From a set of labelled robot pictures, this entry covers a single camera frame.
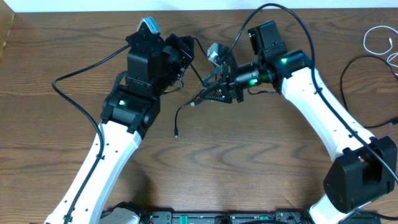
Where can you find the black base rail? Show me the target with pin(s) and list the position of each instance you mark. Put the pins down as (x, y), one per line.
(131, 213)

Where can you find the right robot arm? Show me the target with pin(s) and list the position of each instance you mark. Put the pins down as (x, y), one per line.
(363, 166)

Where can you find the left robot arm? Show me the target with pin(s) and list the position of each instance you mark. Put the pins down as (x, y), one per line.
(153, 64)

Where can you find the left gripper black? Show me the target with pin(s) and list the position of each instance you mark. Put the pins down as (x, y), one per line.
(181, 49)

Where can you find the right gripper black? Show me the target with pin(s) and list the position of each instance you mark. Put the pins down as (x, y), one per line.
(234, 86)

